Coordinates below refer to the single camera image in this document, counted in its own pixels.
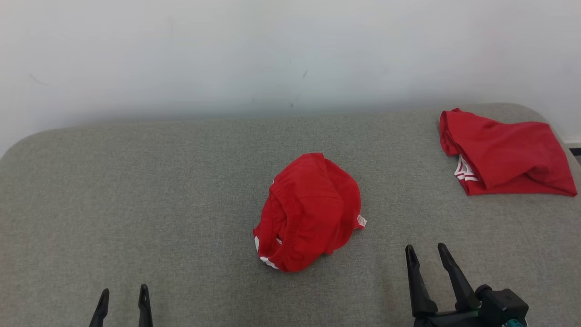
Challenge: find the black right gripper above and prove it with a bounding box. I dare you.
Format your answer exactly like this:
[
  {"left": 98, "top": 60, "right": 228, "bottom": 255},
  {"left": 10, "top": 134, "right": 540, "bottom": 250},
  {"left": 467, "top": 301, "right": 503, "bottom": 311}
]
[{"left": 405, "top": 243, "right": 483, "bottom": 327}]

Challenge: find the red basketball jersey number 23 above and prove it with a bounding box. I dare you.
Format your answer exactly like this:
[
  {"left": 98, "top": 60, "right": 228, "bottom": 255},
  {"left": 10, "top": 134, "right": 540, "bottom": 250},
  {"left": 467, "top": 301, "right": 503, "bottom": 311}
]
[{"left": 438, "top": 108, "right": 578, "bottom": 197}]

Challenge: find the red shorts white side stripe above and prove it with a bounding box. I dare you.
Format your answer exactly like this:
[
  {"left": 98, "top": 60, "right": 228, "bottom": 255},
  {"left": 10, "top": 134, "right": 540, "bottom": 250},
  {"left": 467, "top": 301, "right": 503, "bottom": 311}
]
[{"left": 252, "top": 152, "right": 368, "bottom": 273}]

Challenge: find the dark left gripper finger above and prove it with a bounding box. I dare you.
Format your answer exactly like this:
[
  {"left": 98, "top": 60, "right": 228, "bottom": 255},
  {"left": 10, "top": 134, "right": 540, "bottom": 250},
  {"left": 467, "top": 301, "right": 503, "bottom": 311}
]
[
  {"left": 89, "top": 288, "right": 110, "bottom": 327},
  {"left": 138, "top": 284, "right": 154, "bottom": 327}
]

